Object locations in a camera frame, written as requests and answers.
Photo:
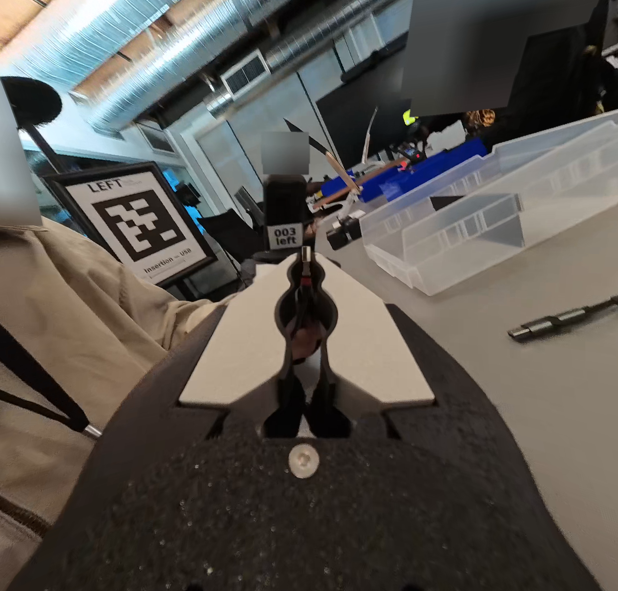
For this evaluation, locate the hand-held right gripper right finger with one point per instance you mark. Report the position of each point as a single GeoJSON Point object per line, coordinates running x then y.
{"type": "Point", "coordinates": [381, 349]}

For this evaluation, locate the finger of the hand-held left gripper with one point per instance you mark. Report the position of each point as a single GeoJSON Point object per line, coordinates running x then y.
{"type": "Point", "coordinates": [330, 261]}
{"type": "Point", "coordinates": [265, 269]}

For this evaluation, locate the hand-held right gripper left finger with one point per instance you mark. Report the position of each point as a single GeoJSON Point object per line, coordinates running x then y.
{"type": "Point", "coordinates": [231, 349]}

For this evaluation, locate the clear plastic bin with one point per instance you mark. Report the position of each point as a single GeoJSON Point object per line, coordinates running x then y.
{"type": "Point", "coordinates": [434, 262]}
{"type": "Point", "coordinates": [569, 137]}

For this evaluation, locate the person's left forearm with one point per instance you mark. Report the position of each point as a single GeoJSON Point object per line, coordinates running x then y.
{"type": "Point", "coordinates": [183, 320]}

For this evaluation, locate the person's left hand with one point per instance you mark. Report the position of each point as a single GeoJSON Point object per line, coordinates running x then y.
{"type": "Point", "coordinates": [308, 344]}

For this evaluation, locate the blue plastic bin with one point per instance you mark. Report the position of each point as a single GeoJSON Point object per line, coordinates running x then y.
{"type": "Point", "coordinates": [434, 171]}
{"type": "Point", "coordinates": [333, 189]}

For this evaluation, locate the black office chair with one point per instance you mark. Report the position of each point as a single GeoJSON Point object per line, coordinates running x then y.
{"type": "Point", "coordinates": [227, 233]}

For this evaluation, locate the white folding stand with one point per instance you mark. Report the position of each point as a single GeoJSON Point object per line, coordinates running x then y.
{"type": "Point", "coordinates": [371, 137]}

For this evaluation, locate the framed black-white marker sign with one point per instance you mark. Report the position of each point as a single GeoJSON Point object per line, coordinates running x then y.
{"type": "Point", "coordinates": [130, 224]}

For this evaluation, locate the black round lamp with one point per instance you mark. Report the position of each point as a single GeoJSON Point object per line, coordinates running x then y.
{"type": "Point", "coordinates": [43, 101]}

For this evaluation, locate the silver ventilation duct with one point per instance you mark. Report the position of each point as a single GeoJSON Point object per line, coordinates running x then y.
{"type": "Point", "coordinates": [120, 31]}

